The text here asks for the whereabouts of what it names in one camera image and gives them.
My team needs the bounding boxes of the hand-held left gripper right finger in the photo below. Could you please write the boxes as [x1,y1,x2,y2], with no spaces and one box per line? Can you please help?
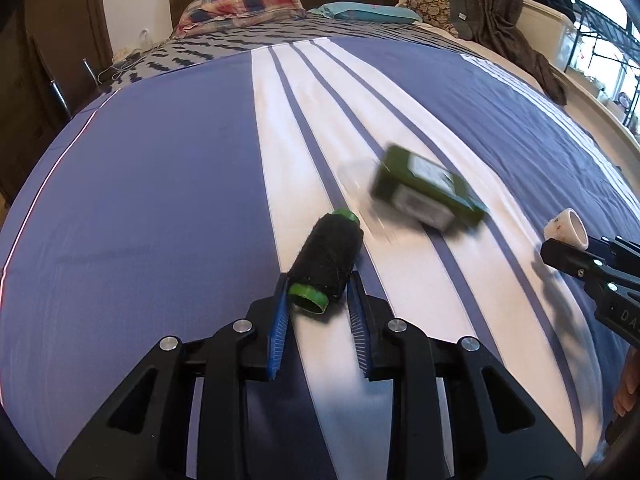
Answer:
[347,272,586,480]

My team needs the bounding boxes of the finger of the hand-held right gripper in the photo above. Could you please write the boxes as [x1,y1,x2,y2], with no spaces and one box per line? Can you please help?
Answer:
[611,236,640,281]
[540,236,621,311]

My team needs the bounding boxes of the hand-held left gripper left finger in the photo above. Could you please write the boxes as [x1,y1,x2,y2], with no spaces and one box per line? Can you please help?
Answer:
[55,275,291,480]

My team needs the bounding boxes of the black thread spool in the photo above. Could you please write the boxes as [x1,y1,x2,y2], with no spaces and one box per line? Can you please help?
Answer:
[289,208,365,315]

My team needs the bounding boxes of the green box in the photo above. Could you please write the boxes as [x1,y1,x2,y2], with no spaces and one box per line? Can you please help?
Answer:
[370,145,492,234]

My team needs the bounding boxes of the person's right hand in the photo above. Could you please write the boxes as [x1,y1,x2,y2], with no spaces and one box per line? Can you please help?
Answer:
[612,352,640,417]

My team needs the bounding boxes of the blue white striped blanket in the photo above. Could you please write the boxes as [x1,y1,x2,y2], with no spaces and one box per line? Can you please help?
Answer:
[0,35,640,480]

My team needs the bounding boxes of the white storage box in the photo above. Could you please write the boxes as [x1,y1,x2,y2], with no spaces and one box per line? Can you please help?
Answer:
[522,0,577,74]

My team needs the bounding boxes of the black folding rack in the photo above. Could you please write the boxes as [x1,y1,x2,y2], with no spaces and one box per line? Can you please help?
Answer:
[570,0,640,67]

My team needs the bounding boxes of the brown curtain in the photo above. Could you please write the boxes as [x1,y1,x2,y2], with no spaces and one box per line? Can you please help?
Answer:
[407,0,569,107]

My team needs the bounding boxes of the grey cushion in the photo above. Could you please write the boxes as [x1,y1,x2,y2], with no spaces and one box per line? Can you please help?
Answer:
[451,0,475,40]

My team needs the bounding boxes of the brown patterned cushion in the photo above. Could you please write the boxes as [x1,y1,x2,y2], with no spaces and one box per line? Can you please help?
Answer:
[399,0,463,36]

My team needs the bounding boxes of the grey black patterned bedsheet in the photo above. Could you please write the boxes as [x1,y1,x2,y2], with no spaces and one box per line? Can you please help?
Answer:
[107,12,451,93]

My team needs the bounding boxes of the light blue pillow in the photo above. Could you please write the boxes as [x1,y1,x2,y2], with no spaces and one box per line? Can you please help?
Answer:
[307,1,422,25]

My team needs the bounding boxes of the plaid pillow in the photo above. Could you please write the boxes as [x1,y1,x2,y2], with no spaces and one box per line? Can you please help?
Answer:
[172,0,307,39]

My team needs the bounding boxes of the dark wooden wardrobe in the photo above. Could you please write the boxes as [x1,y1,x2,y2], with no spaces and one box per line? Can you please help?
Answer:
[0,0,115,201]

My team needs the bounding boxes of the white cables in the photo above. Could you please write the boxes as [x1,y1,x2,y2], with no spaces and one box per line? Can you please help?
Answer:
[97,47,152,84]

